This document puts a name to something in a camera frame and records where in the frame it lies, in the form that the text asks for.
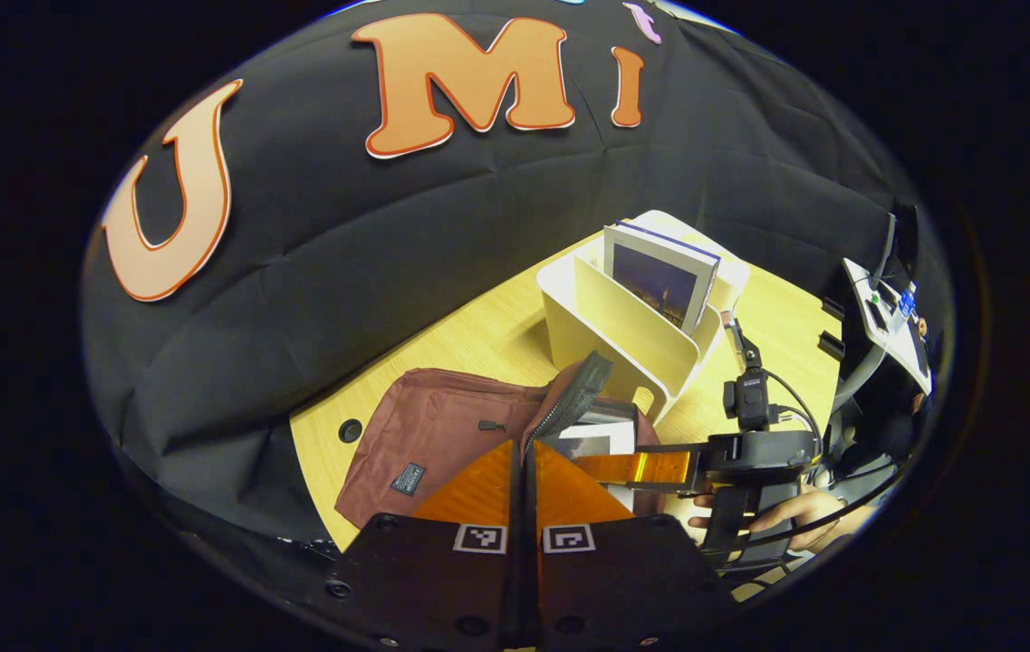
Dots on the blue cover book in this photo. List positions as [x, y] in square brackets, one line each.
[659, 281]

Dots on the white equipment stand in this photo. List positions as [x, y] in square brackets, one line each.
[890, 317]

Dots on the cream white bookshelf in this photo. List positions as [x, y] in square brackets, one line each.
[623, 335]

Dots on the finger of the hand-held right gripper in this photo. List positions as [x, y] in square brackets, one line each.
[632, 468]

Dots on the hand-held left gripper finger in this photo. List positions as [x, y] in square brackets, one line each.
[515, 507]
[532, 507]

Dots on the maroon schoolbag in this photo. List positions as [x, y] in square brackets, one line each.
[442, 426]

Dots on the grey and white book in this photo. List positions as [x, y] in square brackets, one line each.
[601, 439]

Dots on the black table clamp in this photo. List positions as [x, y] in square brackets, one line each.
[833, 308]
[831, 345]

